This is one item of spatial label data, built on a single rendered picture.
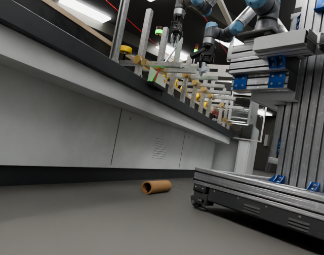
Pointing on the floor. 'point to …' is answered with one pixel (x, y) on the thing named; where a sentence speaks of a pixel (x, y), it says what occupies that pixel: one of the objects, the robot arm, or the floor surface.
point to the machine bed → (81, 129)
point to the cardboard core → (156, 186)
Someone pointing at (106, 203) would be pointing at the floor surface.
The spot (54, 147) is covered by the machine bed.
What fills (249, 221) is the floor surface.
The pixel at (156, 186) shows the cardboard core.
